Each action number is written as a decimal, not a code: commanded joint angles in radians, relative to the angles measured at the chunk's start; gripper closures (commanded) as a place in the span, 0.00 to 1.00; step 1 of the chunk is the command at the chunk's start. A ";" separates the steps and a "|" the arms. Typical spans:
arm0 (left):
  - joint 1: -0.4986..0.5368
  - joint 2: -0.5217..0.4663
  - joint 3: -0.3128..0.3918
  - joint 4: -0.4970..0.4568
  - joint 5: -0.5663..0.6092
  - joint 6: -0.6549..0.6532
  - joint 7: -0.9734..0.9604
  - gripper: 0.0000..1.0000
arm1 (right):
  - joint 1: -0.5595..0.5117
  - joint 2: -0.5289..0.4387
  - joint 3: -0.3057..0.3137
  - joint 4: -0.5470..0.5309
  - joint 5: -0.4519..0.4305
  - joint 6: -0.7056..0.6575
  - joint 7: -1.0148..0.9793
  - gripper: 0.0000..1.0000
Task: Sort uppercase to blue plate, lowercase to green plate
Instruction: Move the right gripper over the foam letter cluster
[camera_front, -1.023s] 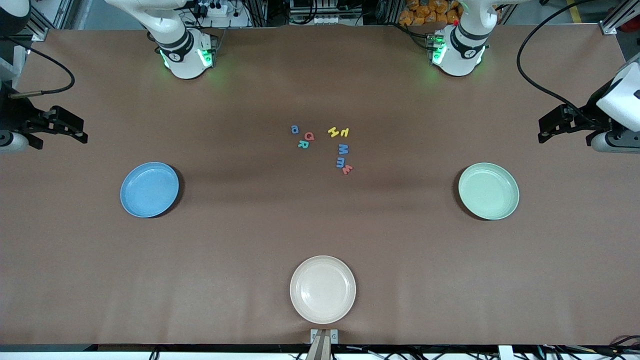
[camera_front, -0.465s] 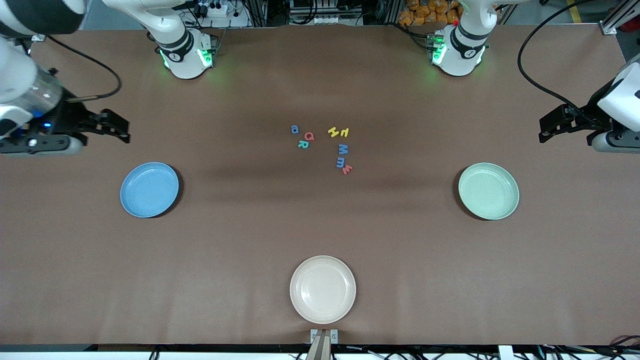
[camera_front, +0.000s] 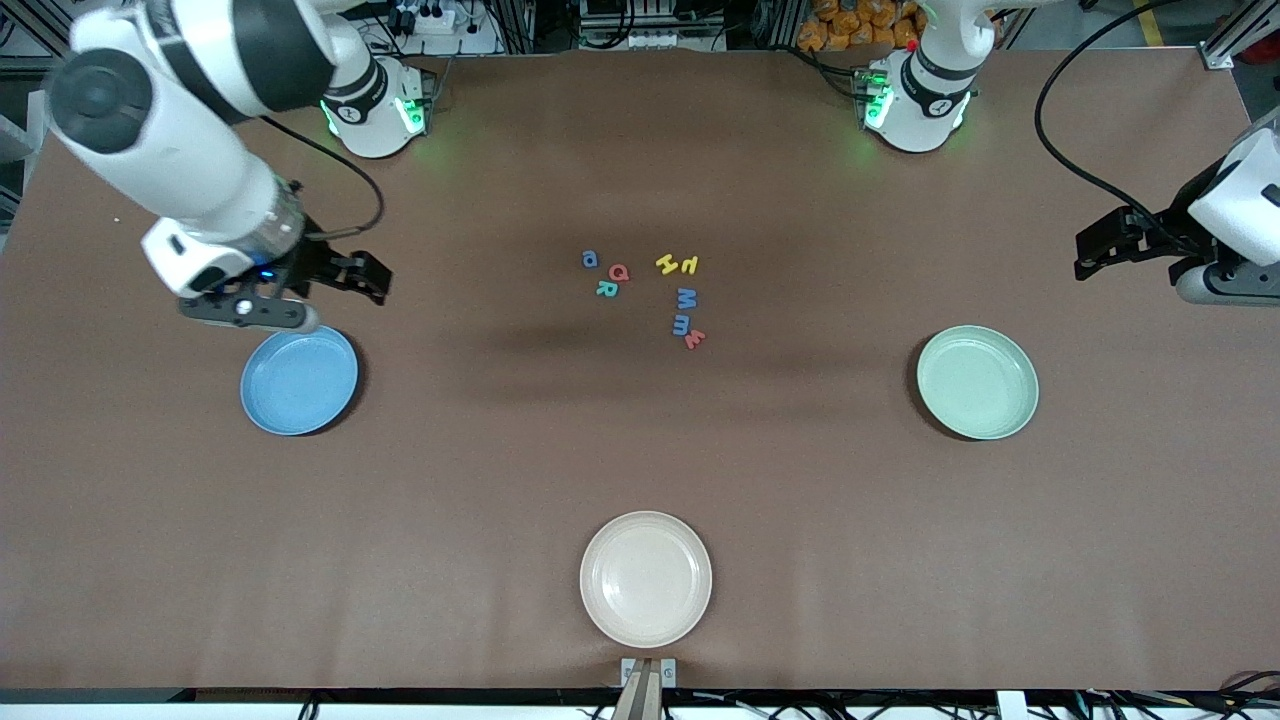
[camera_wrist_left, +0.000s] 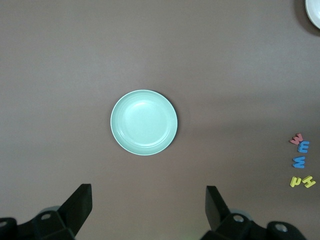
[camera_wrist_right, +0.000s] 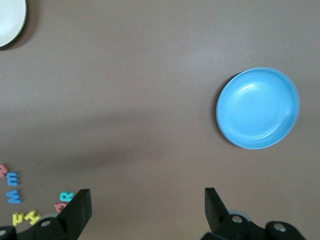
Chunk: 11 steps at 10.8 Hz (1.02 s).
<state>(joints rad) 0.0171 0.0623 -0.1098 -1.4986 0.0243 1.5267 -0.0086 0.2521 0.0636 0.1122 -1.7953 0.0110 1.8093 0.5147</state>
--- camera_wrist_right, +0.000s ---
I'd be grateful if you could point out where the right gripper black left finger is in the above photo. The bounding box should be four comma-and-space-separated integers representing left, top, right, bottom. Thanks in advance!
0, 189, 92, 240

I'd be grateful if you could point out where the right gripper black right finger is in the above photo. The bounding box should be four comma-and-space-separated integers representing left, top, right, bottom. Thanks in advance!
201, 187, 307, 240

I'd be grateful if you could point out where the red uppercase foam letter Q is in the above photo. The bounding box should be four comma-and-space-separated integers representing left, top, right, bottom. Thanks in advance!
53, 201, 68, 213

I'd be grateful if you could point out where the teal uppercase foam letter R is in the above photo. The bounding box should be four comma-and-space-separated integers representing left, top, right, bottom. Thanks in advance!
59, 191, 75, 203

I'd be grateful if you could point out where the blue lowercase foam letter m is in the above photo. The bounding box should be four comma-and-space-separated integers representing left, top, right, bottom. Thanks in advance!
6, 171, 20, 187

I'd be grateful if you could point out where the red lowercase foam letter w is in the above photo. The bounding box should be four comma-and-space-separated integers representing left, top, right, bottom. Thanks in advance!
0, 163, 10, 179

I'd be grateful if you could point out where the yellow uppercase foam letter H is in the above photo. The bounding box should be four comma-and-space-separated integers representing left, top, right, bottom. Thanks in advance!
23, 210, 42, 225

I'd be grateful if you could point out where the yellow lowercase foam letter h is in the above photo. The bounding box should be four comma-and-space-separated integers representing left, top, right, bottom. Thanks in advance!
12, 212, 25, 227

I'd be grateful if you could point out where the blue uppercase foam letter M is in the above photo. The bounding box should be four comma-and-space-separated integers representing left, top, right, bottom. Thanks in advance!
6, 189, 22, 205

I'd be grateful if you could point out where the blue round plate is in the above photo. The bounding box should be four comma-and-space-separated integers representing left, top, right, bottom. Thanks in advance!
216, 66, 301, 150

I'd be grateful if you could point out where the cream round plate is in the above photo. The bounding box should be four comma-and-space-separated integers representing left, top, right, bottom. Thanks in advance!
0, 0, 27, 48

